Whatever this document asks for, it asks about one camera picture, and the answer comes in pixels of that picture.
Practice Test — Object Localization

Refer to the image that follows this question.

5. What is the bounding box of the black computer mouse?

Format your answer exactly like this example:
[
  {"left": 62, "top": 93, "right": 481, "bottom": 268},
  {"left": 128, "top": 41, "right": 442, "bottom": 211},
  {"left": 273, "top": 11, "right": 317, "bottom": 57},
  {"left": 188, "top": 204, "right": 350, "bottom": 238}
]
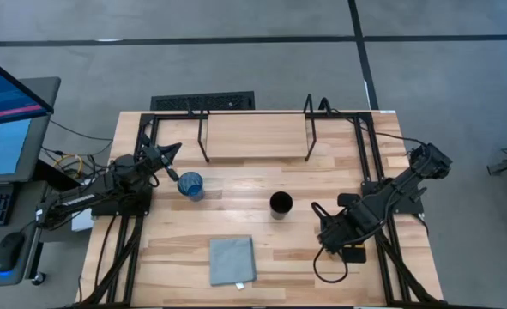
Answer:
[{"left": 0, "top": 231, "right": 26, "bottom": 274}]

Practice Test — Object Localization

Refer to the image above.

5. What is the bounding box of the folded grey cloth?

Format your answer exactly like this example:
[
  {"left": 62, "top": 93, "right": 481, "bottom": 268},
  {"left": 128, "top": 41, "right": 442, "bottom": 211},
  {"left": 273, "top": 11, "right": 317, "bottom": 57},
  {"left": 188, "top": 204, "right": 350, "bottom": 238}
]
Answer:
[{"left": 208, "top": 235, "right": 257, "bottom": 288}]

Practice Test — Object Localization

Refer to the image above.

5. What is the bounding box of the black floor vent grille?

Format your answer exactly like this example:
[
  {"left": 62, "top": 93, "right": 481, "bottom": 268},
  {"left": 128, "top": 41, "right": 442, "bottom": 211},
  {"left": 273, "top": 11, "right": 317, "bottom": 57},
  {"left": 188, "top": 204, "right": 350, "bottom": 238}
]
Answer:
[{"left": 149, "top": 90, "right": 257, "bottom": 112}]

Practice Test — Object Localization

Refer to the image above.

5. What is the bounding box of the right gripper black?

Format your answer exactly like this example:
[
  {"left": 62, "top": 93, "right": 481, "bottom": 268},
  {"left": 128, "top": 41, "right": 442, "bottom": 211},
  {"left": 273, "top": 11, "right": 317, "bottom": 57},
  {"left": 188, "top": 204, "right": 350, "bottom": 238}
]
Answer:
[{"left": 311, "top": 201, "right": 366, "bottom": 255}]

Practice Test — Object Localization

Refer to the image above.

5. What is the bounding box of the black aluminium table frame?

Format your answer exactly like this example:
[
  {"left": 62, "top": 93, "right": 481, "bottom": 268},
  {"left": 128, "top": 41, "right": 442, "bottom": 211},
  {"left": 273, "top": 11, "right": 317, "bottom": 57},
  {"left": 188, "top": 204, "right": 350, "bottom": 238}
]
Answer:
[{"left": 76, "top": 110, "right": 444, "bottom": 308}]

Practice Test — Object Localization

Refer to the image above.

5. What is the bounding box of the grey framed monitor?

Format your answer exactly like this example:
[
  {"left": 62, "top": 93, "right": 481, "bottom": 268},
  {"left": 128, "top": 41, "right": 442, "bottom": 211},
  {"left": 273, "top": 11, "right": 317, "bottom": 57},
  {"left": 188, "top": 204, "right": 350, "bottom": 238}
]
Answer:
[{"left": 0, "top": 76, "right": 62, "bottom": 185}]

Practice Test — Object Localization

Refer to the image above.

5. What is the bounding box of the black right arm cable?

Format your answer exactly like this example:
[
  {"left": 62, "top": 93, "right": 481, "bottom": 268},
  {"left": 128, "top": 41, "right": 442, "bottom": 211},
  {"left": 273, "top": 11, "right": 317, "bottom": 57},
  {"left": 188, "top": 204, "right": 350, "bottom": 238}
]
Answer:
[{"left": 312, "top": 245, "right": 350, "bottom": 285}]

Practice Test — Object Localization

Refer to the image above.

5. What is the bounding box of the yellow cable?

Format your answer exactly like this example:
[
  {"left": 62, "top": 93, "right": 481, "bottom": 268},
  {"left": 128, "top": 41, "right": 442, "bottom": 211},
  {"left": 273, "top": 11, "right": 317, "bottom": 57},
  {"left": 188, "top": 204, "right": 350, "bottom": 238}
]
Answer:
[{"left": 54, "top": 154, "right": 84, "bottom": 179}]

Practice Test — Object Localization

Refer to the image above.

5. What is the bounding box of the black plastic cup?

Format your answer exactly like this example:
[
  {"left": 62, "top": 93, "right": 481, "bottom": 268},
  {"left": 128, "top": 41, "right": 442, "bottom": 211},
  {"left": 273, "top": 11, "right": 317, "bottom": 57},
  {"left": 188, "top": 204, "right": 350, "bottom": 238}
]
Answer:
[{"left": 269, "top": 191, "right": 294, "bottom": 221}]

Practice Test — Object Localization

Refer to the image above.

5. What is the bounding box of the black framed screen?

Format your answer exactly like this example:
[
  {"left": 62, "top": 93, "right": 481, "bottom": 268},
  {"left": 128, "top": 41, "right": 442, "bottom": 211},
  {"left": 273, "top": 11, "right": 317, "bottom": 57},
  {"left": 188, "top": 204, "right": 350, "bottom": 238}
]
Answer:
[{"left": 0, "top": 50, "right": 56, "bottom": 128}]

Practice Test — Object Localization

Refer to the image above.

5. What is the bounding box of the wooden shelf with black legs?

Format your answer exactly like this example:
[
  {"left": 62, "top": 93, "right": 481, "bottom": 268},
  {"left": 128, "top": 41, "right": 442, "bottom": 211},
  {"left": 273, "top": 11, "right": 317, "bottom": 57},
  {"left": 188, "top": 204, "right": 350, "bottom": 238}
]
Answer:
[{"left": 187, "top": 93, "right": 334, "bottom": 164}]

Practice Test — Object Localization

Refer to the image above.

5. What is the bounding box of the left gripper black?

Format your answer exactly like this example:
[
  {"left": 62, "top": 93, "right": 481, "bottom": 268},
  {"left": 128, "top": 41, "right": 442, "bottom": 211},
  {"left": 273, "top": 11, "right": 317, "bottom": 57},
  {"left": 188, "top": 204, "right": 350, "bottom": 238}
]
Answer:
[{"left": 139, "top": 142, "right": 183, "bottom": 182}]

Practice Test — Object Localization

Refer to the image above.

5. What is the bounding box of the black floor device with cables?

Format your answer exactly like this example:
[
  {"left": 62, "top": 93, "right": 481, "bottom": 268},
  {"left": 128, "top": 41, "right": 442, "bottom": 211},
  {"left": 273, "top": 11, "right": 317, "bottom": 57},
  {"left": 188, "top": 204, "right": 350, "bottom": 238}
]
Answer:
[{"left": 486, "top": 148, "right": 507, "bottom": 178}]

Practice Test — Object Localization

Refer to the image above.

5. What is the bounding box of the black block with yellow strip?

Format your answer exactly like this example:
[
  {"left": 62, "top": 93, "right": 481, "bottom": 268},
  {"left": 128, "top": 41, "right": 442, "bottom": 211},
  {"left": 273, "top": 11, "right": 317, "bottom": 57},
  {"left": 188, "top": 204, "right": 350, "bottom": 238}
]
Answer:
[{"left": 341, "top": 243, "right": 368, "bottom": 264}]

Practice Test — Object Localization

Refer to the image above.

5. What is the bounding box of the blue faceted plastic cup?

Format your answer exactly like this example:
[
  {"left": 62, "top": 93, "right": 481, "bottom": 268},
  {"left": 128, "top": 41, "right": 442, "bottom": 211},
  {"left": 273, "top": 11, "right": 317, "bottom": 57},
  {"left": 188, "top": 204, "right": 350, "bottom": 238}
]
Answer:
[{"left": 177, "top": 171, "right": 206, "bottom": 203}]

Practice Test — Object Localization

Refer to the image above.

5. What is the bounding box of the small white box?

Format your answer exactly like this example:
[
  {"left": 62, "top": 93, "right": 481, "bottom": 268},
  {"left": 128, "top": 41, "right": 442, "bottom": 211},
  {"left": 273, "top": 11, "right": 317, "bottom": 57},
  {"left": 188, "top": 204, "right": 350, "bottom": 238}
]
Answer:
[{"left": 70, "top": 208, "right": 94, "bottom": 233}]

